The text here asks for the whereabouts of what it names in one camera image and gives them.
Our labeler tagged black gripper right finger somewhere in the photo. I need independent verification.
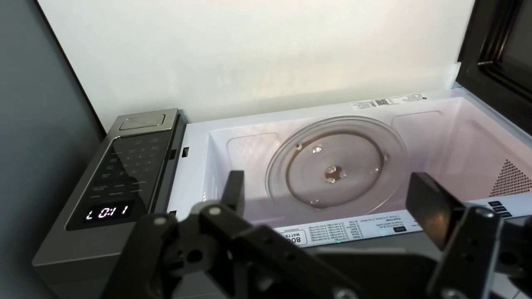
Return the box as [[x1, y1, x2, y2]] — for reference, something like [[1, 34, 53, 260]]
[[405, 171, 532, 299]]

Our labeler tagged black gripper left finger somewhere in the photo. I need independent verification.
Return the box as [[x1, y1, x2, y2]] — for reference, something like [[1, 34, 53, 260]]
[[99, 169, 362, 299]]

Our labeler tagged stainless steel microwave oven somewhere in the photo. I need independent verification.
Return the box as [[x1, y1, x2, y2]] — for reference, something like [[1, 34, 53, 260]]
[[30, 81, 532, 299]]

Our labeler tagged silver microwave button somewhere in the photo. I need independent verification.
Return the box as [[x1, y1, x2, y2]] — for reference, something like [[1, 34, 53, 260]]
[[116, 109, 169, 132]]

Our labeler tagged microwave door with dark window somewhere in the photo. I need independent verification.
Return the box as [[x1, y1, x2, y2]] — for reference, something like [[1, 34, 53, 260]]
[[455, 0, 532, 136]]

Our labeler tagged glass microwave turntable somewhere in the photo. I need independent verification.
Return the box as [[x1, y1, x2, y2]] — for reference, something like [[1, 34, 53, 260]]
[[262, 112, 409, 210]]

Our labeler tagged black microwave control panel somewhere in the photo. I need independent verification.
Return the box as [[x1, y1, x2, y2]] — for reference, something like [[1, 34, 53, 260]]
[[63, 127, 178, 232]]

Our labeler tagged dark grey tall panel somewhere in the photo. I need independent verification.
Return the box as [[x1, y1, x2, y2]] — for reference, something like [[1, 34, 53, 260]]
[[0, 0, 108, 299]]

